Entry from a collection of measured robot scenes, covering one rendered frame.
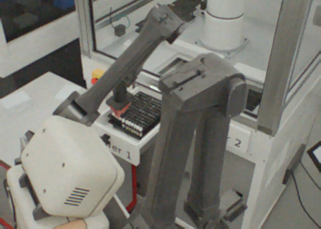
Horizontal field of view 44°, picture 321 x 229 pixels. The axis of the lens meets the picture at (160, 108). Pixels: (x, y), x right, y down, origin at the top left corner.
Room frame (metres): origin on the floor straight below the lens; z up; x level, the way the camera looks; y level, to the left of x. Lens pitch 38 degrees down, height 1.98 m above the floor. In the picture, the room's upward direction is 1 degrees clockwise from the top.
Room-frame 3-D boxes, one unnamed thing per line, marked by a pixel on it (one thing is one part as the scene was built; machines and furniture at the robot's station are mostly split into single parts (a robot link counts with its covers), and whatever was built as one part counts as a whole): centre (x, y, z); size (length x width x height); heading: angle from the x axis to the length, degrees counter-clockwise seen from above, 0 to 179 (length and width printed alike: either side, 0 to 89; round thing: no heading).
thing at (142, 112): (1.35, 0.09, 0.87); 0.22 x 0.18 x 0.06; 145
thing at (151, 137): (1.36, 0.08, 0.86); 0.40 x 0.26 x 0.06; 145
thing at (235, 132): (1.27, -0.24, 0.87); 0.29 x 0.02 x 0.11; 55
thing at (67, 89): (1.64, 0.47, 0.77); 0.13 x 0.09 x 0.02; 163
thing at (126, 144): (1.19, 0.20, 0.87); 0.29 x 0.02 x 0.11; 55
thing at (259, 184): (1.82, -0.29, 0.40); 1.03 x 0.95 x 0.80; 55
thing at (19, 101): (1.52, 0.70, 0.79); 0.13 x 0.09 x 0.05; 131
